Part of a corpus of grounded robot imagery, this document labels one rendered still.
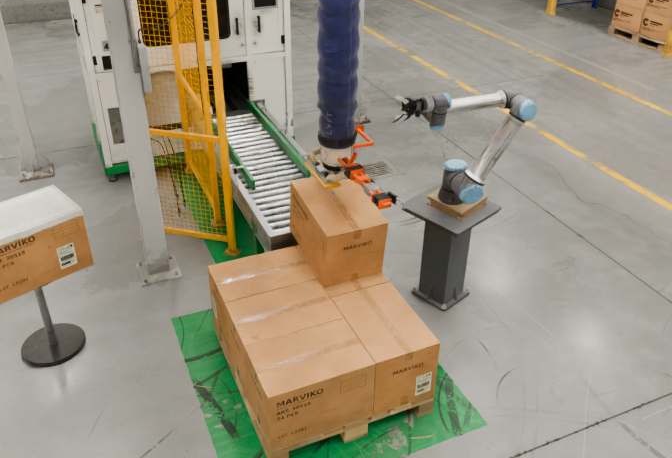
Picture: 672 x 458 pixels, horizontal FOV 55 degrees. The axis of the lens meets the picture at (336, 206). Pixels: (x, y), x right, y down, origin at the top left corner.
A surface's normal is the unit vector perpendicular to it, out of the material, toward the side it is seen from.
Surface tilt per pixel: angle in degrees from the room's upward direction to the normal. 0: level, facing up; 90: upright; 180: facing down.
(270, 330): 0
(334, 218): 7
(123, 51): 90
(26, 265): 90
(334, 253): 97
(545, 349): 0
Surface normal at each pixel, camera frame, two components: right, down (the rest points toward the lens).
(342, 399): 0.40, 0.48
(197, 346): 0.01, -0.86
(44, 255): 0.69, 0.37
